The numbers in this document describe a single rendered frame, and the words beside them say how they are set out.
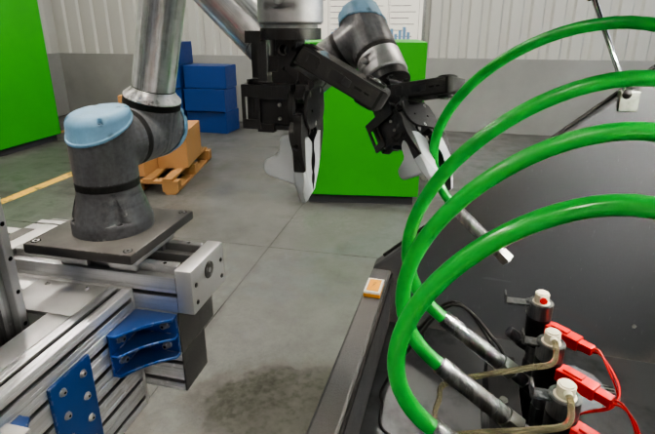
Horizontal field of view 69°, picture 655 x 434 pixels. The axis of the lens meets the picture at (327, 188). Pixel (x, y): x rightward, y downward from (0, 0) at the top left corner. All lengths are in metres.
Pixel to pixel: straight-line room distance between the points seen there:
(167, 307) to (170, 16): 0.55
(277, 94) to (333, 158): 3.36
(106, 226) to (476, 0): 6.38
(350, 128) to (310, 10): 3.31
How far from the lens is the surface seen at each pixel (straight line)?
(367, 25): 0.83
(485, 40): 7.03
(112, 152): 0.94
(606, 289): 1.01
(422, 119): 0.75
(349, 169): 3.93
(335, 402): 0.68
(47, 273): 1.10
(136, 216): 0.98
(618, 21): 0.63
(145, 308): 1.00
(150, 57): 1.02
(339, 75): 0.55
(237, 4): 0.77
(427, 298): 0.36
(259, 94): 0.57
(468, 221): 0.72
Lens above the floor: 1.41
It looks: 19 degrees down
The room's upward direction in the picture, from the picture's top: straight up
